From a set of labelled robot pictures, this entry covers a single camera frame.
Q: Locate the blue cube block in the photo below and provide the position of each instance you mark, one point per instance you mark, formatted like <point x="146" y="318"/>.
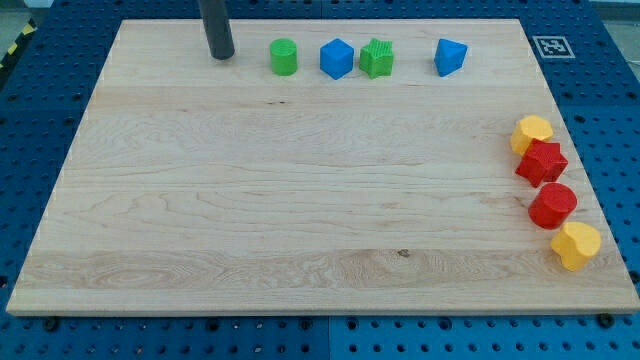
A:
<point x="336" y="58"/>

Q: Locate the light wooden board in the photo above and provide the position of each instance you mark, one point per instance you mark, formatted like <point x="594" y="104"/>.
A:
<point x="196" y="187"/>

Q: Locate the green star block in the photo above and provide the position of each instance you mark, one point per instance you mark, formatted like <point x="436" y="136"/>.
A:
<point x="376" y="58"/>

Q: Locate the green cylinder block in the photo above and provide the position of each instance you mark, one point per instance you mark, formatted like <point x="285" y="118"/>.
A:
<point x="283" y="54"/>

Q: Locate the blue triangle block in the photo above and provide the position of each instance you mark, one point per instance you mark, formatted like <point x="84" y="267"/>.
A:
<point x="449" y="57"/>

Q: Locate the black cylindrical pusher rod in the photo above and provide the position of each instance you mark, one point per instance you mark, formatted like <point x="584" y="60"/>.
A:
<point x="217" y="28"/>

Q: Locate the yellow hexagon block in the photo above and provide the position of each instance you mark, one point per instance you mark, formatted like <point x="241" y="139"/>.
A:
<point x="527" y="130"/>

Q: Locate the red star block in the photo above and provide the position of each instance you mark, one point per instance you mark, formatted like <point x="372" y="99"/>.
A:
<point x="542" y="162"/>

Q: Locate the red cylinder block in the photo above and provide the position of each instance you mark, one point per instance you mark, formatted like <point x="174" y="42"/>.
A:
<point x="552" y="205"/>

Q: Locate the yellow heart block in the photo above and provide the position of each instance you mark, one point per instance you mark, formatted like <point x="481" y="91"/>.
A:
<point x="576" y="244"/>

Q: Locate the white fiducial marker tag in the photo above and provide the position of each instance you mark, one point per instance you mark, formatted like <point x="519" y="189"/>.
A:
<point x="553" y="47"/>

